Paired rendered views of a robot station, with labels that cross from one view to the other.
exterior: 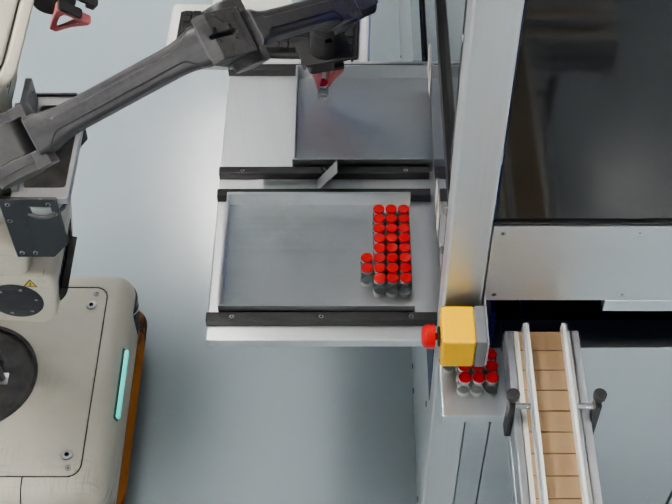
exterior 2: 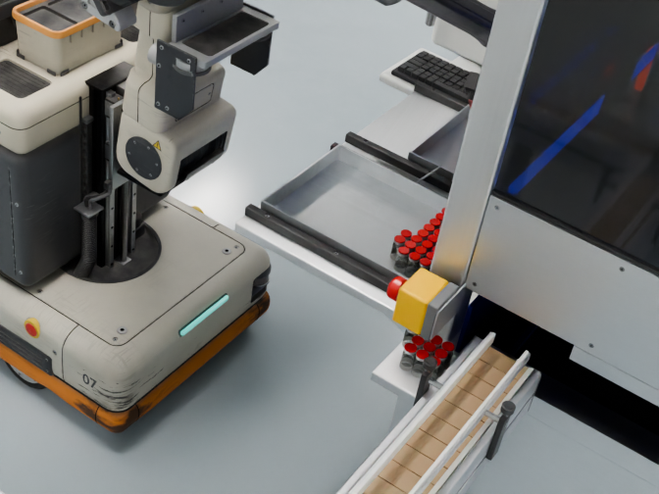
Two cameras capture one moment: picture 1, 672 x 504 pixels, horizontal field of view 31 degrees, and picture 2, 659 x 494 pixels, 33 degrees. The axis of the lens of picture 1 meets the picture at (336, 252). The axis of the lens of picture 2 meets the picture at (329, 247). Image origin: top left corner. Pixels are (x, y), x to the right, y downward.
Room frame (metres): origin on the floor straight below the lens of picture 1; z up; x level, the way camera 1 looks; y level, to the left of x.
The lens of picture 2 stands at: (-0.15, -0.65, 2.15)
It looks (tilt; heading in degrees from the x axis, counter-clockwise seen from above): 39 degrees down; 27
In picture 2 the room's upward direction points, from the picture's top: 10 degrees clockwise
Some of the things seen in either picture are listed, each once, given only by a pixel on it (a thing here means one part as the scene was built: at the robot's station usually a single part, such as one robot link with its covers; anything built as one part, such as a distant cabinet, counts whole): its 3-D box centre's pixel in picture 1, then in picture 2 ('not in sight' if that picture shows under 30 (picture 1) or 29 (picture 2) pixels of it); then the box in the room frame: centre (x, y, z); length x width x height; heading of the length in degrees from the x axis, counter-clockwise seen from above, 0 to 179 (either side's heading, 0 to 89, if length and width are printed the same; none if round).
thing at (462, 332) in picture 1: (461, 336); (424, 303); (1.10, -0.20, 0.99); 0.08 x 0.07 x 0.07; 89
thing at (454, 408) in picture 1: (481, 385); (427, 374); (1.08, -0.24, 0.87); 0.14 x 0.13 x 0.02; 89
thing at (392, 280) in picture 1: (391, 250); (433, 244); (1.35, -0.10, 0.90); 0.18 x 0.02 x 0.05; 179
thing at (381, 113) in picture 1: (380, 116); (509, 167); (1.69, -0.09, 0.90); 0.34 x 0.26 x 0.04; 89
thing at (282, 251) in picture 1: (317, 252); (373, 216); (1.35, 0.03, 0.90); 0.34 x 0.26 x 0.04; 89
